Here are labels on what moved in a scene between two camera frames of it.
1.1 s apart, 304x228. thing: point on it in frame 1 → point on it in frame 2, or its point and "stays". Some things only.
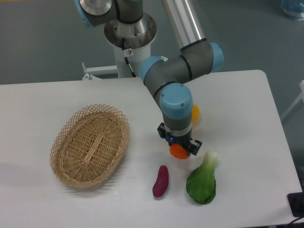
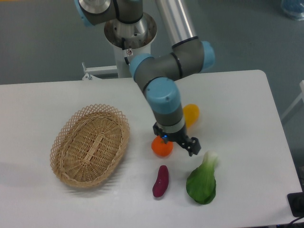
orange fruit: x=178 y=151 → x=159 y=147
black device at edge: x=296 y=201 stays
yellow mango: x=195 y=112 stays
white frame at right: x=300 y=96 stays
